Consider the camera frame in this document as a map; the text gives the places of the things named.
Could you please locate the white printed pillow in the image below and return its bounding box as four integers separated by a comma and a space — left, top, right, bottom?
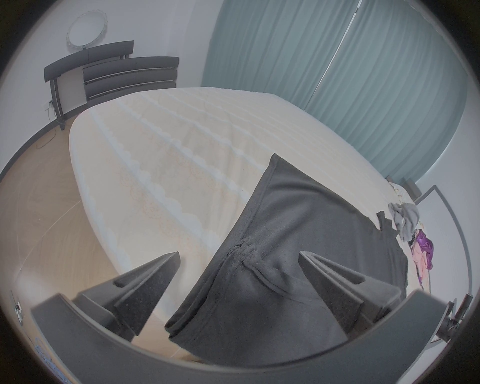
389, 183, 411, 205

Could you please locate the black chest of drawers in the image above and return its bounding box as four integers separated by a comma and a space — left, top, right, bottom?
82, 56, 180, 102

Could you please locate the pile of clothes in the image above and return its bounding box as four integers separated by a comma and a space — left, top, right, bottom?
410, 229, 436, 292

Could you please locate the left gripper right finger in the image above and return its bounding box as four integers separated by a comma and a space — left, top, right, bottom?
298, 250, 403, 334

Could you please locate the grey bedside table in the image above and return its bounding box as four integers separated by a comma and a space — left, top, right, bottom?
385, 175, 423, 202

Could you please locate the blue-green curtain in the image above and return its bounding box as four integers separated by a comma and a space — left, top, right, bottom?
200, 0, 363, 110
305, 0, 469, 185

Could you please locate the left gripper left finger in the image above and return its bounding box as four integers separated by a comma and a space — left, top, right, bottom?
72, 251, 181, 343

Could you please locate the round white-framed mirror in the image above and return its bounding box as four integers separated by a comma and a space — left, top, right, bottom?
66, 11, 109, 50

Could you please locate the grey garment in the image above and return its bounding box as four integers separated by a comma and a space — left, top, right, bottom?
388, 202, 421, 243

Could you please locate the bed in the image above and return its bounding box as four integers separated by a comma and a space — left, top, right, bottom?
68, 87, 472, 366

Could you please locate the black dressing table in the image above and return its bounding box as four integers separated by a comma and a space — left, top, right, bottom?
44, 40, 134, 131

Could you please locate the black T-shirt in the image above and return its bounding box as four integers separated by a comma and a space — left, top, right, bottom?
164, 153, 409, 367

